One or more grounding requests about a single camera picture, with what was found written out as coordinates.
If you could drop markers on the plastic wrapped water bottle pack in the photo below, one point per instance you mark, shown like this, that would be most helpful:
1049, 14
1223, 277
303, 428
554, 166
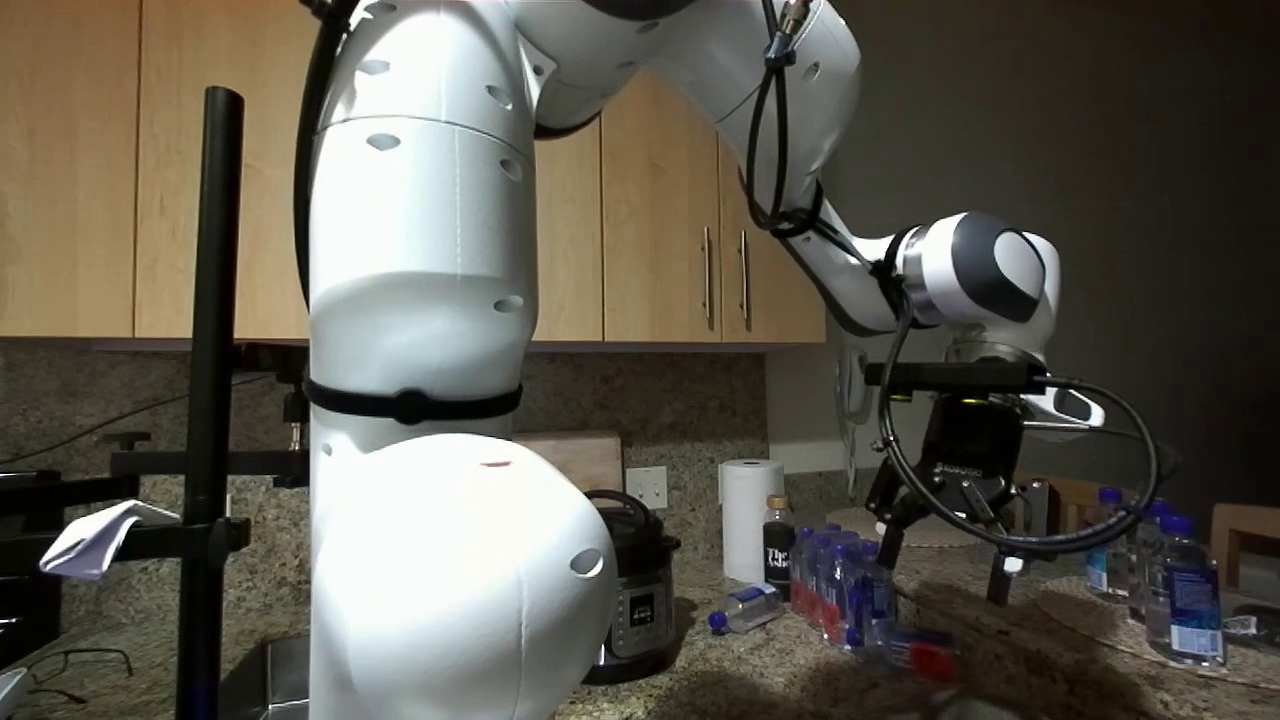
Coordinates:
842, 586

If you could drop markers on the wooden wall cabinets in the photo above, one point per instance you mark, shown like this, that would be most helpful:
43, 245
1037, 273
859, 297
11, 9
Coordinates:
82, 173

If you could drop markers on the small lying water bottle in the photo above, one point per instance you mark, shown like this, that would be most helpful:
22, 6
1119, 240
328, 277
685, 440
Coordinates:
746, 609

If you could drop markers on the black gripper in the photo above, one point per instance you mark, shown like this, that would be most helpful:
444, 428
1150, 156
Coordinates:
973, 439

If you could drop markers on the wooden cutting board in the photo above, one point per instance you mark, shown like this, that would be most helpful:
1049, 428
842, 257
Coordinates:
578, 460

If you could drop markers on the white wall outlet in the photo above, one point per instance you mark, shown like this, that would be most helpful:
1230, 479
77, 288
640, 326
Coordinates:
650, 484

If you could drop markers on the clear water bottle blue cap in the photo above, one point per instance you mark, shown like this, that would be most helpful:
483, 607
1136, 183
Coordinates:
1105, 543
1184, 595

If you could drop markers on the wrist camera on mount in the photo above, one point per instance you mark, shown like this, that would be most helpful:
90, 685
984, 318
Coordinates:
1063, 407

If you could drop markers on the white paper towel roll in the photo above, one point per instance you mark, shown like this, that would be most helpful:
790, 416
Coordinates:
749, 521

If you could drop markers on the white crumpled paper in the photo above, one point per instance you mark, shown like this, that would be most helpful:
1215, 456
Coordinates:
104, 535

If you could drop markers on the cardboard box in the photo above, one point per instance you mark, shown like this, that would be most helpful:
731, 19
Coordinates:
1246, 543

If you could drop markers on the black horizontal clamp bars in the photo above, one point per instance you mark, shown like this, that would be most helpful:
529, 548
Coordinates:
82, 526

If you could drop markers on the black vertical stand pole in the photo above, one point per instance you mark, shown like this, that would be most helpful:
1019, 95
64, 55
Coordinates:
209, 402

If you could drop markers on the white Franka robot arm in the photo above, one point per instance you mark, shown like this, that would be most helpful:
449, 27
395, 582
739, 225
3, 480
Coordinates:
442, 335

